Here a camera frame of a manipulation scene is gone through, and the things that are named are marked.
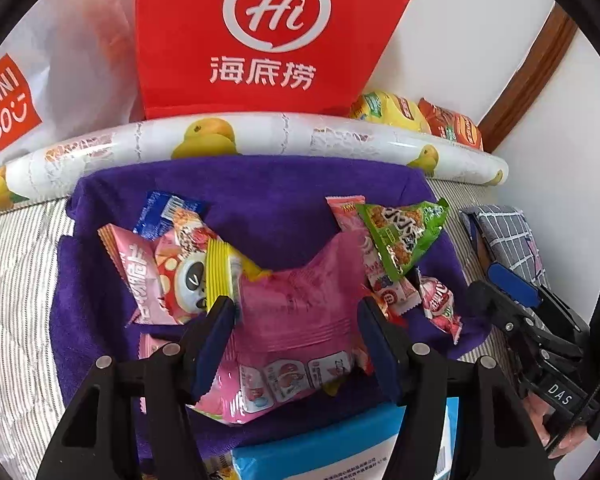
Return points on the orange snack packet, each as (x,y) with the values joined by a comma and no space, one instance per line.
(452,125)

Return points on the person's right hand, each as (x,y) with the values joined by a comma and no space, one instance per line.
(547,427)

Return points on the pink red snack packet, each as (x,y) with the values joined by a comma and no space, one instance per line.
(350,215)

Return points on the yellow snack packet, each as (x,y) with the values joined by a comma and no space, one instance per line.
(390,112)

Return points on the lemon print rolled mat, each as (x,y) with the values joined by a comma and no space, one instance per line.
(280,135)

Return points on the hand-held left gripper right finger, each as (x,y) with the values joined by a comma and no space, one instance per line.
(380,352)

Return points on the brown wooden door frame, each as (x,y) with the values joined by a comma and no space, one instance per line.
(535,75)

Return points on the purple towel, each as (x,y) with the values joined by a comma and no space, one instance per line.
(280,195)

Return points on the red paper bag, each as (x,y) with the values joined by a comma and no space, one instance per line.
(280,35)

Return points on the blue tissue pack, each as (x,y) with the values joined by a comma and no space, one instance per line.
(330,445)

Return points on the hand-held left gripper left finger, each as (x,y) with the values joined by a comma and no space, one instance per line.
(212,347)

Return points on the small yellow packet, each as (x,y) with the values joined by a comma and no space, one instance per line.
(220,470)

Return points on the pink yellow-edged snack packet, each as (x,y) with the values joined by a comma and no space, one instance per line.
(300,310)

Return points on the striped bed sheet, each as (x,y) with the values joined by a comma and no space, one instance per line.
(20,260)

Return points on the grey checked folded cloth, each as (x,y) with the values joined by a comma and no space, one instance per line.
(510,240)

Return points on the green snack packet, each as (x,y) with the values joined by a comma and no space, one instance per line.
(405,232)

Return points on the small blue candy packet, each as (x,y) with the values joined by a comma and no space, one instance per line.
(155,210)

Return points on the pink white lettered packet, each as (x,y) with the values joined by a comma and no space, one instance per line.
(130,270)

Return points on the red white printed snack packet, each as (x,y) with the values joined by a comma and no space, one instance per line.
(187,265)

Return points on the white plastic bag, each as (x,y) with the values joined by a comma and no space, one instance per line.
(75,60)

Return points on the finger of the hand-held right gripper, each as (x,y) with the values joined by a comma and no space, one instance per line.
(495,305)
(512,282)

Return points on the small pink white packet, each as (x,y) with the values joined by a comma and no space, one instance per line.
(440,307)

